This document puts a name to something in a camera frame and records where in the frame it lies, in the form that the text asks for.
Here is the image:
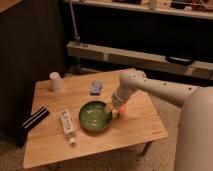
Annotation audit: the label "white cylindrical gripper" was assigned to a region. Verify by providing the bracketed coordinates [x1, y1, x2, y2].
[104, 85, 134, 113]

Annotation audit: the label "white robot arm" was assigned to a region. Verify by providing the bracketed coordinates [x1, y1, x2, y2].
[105, 70, 213, 171]

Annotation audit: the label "green ceramic bowl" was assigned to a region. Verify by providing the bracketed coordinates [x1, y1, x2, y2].
[79, 101, 112, 132]

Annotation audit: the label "orange carrot toy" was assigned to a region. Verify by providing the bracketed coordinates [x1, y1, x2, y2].
[118, 105, 127, 117]

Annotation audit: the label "blue sponge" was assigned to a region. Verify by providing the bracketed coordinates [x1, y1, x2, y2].
[90, 80, 102, 95]

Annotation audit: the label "white tube with cap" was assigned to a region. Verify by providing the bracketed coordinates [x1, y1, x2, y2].
[60, 109, 76, 145]

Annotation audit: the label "metal pole stand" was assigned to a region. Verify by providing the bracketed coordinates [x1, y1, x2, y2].
[68, 0, 82, 73]

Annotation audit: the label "wooden table legs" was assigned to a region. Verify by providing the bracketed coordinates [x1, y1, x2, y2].
[141, 141, 153, 156]

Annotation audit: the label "white upside-down cup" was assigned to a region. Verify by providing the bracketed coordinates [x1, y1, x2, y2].
[49, 72, 65, 92]

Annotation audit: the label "black striped case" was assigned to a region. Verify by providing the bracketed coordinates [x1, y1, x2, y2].
[22, 107, 50, 131]

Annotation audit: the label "background shelf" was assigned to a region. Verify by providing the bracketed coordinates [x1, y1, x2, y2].
[63, 0, 213, 20]

